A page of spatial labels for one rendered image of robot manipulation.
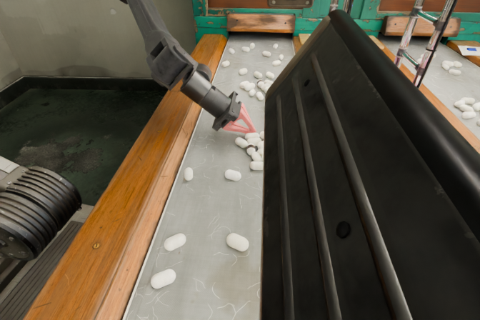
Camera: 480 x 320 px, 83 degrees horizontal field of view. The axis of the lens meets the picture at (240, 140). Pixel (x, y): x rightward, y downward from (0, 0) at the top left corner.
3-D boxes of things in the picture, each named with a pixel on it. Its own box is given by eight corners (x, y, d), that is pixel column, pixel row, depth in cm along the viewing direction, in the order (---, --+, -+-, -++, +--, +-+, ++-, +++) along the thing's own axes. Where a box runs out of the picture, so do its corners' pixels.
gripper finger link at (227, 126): (264, 114, 70) (236, 91, 67) (263, 130, 64) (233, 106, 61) (246, 130, 73) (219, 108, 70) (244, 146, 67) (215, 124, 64)
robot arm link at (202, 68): (148, 75, 58) (173, 46, 55) (161, 61, 68) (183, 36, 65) (191, 111, 63) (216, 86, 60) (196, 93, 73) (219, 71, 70)
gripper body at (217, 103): (240, 94, 67) (216, 75, 65) (236, 116, 59) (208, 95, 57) (223, 111, 71) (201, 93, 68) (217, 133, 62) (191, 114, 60)
